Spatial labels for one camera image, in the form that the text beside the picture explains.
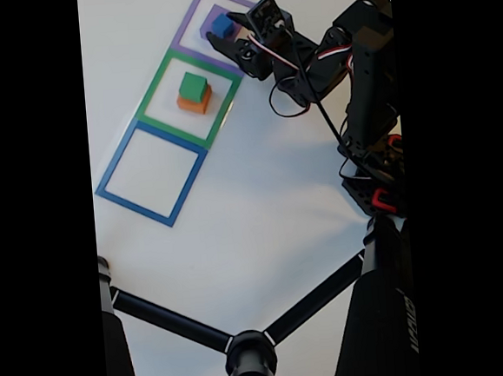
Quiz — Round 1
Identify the thin black camera cable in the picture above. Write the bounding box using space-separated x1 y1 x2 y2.
262 12 382 187

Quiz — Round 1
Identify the blue square frame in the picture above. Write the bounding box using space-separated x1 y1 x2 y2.
89 114 215 234

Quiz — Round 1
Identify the purple square block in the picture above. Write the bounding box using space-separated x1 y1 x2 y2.
197 2 246 49

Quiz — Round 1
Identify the purple square frame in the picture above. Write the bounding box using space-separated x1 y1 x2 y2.
166 0 278 82

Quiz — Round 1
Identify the green square frame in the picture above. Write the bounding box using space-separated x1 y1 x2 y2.
129 43 248 157

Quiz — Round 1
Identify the green square block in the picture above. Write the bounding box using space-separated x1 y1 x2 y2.
177 69 209 103

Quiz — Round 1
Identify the orange square block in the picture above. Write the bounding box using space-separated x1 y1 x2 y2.
175 82 215 117

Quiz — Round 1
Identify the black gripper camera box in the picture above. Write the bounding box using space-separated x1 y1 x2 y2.
244 0 295 46

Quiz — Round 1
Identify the small blue cube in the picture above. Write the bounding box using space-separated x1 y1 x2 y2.
210 13 235 40

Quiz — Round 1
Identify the black camera tripod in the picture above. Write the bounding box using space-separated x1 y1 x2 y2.
96 214 421 376

